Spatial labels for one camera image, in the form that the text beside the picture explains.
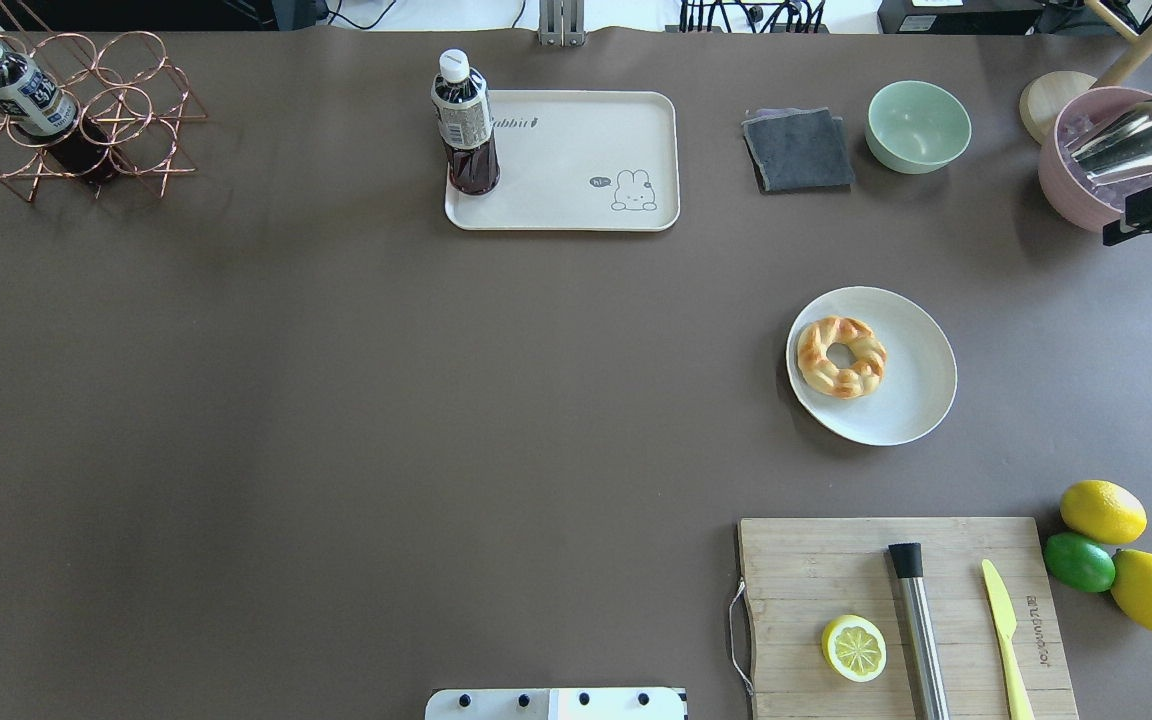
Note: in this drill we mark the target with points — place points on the metal ice scoop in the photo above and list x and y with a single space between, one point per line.
1120 151

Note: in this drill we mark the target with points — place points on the wooden cutting board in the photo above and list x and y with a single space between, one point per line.
802 572

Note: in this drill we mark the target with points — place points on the wooden mug tree stand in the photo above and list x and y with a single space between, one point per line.
1046 96

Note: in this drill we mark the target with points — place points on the white round plate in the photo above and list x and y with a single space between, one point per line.
921 374

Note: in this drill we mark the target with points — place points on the grey folded cloth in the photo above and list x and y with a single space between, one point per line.
797 149

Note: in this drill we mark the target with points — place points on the dark bottle in rack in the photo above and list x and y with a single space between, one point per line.
44 113

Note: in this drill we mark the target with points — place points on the lemon half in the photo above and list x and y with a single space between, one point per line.
854 647

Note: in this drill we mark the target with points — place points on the braided donut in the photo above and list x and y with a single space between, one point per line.
841 357

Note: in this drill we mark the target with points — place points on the green lime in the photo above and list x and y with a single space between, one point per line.
1079 562

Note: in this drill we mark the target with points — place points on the dark drink bottle on tray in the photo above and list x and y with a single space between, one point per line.
460 96

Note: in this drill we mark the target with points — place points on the mint green bowl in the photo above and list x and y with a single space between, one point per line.
915 127

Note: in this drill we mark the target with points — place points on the cream rabbit tray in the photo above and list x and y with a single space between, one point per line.
578 160

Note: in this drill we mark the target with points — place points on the yellow lemon upper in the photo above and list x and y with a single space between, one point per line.
1103 511

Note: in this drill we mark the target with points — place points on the copper wire bottle rack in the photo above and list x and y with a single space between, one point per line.
129 87

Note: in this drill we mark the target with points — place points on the yellow plastic knife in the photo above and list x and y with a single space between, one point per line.
1006 623

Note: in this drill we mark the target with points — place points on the steel muddler black tip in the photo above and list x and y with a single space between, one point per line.
926 675

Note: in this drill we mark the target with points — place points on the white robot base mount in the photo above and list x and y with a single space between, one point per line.
632 702

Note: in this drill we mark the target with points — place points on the pink bowl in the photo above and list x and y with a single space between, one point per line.
1078 200

